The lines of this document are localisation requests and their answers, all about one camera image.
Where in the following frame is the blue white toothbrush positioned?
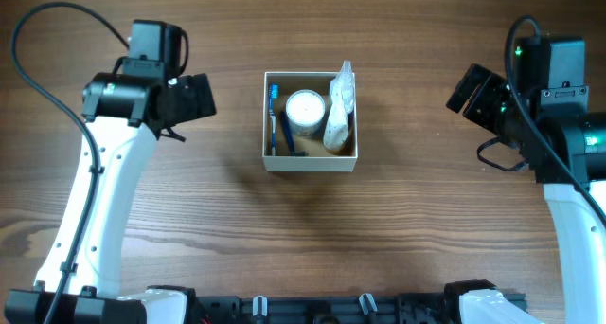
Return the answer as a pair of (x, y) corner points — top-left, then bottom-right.
(268, 83), (278, 156)

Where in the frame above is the blue disposable razor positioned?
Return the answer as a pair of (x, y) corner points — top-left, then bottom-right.
(279, 111), (308, 157)

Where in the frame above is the white cylindrical cup container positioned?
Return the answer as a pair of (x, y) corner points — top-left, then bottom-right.
(285, 89), (326, 136)

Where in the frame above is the white printed tube bottle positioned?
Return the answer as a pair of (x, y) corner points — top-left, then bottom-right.
(323, 91), (349, 153)

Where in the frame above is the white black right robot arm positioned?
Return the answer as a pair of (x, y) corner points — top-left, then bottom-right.
(446, 36), (605, 323)

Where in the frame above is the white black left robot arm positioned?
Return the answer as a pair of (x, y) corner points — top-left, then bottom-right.
(5, 20), (216, 323)

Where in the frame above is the open cardboard box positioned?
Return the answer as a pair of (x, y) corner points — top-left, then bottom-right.
(261, 71), (359, 172)

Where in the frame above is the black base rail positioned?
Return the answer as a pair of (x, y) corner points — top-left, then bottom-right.
(188, 292), (528, 324)

